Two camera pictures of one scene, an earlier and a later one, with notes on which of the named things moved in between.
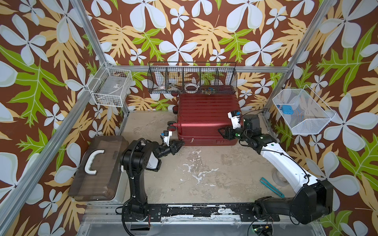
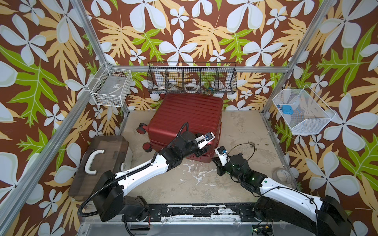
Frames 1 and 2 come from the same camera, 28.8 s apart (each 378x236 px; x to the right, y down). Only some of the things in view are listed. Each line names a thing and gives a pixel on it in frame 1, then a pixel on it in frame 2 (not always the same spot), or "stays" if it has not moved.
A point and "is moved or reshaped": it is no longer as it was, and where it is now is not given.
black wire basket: (186, 77) stays
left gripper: (174, 150) → (200, 152)
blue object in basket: (287, 109) stays
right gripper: (227, 131) → (216, 159)
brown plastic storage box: (97, 176) stays
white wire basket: (111, 87) stays
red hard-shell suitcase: (201, 115) is moved or reshaped
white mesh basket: (309, 116) stays
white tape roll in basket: (191, 91) stays
